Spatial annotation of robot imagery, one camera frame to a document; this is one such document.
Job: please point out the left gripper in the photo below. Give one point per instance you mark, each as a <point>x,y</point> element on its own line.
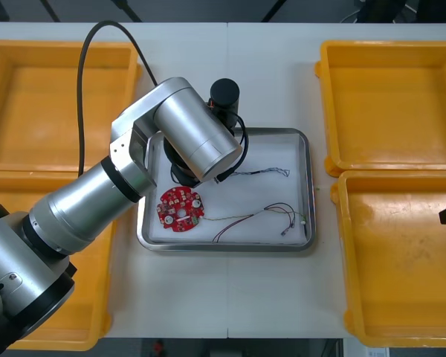
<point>186,181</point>

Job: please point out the round red circuit board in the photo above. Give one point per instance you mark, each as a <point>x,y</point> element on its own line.
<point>171,202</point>

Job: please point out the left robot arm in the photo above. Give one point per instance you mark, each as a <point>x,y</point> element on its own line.
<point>78,208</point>

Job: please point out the yellow-orange plastic bin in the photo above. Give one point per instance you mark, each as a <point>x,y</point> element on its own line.
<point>394,279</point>
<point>33,111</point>
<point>93,279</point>
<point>394,93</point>

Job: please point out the steel tray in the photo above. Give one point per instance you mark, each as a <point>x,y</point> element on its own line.
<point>311,178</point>

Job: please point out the black equipment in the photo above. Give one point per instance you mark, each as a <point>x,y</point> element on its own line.
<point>383,9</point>

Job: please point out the black frame leg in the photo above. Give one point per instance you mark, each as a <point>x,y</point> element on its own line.
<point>49,9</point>
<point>273,10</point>
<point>128,10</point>

